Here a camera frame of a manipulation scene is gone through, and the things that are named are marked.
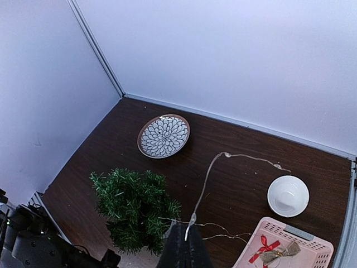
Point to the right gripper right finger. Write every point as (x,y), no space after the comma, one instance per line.
(197,254)

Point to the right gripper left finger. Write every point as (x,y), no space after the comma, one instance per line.
(173,254)

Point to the small green christmas tree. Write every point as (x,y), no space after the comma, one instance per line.
(137,209)

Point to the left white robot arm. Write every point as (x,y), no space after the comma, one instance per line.
(32,237)

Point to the red burlap bow ornament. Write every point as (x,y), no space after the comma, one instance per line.
(269,253)

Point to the pink plastic basket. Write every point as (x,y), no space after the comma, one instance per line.
(315,252)

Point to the white ceramic bowl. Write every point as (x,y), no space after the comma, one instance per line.
(288,196)

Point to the patterned ceramic plate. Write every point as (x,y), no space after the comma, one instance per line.
(163,136)

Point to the left aluminium frame post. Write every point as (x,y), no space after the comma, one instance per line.
(74,6)

